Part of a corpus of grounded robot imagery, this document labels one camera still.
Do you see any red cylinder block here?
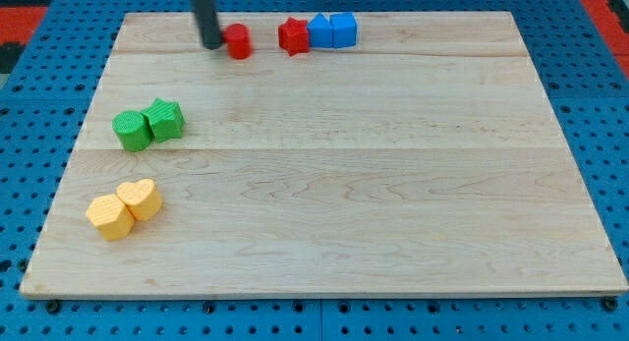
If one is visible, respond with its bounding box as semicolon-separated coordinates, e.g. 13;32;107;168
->
223;23;253;60

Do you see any yellow heart block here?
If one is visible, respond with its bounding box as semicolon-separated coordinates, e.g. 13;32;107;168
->
116;179;163;221

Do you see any light wooden board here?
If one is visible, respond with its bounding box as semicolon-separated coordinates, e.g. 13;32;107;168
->
21;12;628;300

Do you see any red star block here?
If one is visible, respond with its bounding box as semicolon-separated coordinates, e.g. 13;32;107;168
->
278;17;310;56

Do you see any blue pentagon block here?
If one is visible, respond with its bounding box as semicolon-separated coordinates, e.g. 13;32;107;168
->
307;13;333;48

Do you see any blue cube block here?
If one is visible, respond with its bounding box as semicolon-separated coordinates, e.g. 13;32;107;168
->
330;12;358;48

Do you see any green star block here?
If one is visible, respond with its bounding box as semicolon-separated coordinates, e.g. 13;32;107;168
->
141;98;186;142

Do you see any green cylinder block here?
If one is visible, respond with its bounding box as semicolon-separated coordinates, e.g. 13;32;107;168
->
112;110;152;152

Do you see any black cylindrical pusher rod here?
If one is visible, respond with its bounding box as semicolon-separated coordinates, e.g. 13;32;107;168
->
190;0;223;50

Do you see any yellow hexagon block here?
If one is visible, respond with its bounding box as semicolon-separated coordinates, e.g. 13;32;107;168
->
86;194;136;241

